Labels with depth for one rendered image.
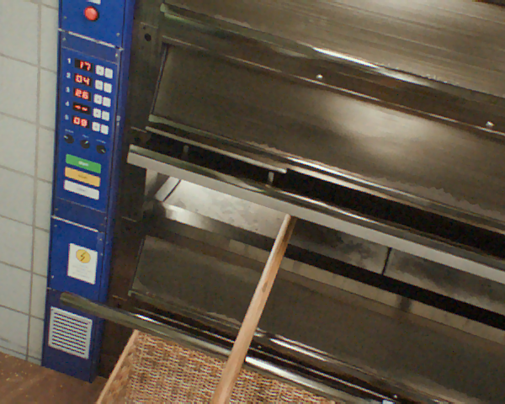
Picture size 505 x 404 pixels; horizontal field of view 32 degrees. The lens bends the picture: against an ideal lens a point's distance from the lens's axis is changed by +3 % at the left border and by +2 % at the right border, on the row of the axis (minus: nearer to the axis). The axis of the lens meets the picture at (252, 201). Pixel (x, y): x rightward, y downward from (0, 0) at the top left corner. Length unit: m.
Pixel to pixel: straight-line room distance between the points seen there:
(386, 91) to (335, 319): 0.63
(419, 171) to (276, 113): 0.34
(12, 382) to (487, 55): 1.53
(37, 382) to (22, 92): 0.83
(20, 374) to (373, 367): 0.99
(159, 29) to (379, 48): 0.48
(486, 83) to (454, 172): 0.21
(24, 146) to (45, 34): 0.31
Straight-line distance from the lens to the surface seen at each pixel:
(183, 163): 1.86
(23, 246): 2.39
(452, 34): 1.77
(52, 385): 2.52
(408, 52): 1.77
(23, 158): 2.24
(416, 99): 1.82
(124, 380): 2.35
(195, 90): 1.94
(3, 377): 2.55
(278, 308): 2.17
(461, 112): 1.82
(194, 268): 2.20
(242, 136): 1.92
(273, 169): 1.84
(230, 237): 2.09
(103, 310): 1.85
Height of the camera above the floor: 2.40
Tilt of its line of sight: 33 degrees down
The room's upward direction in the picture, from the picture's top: 12 degrees clockwise
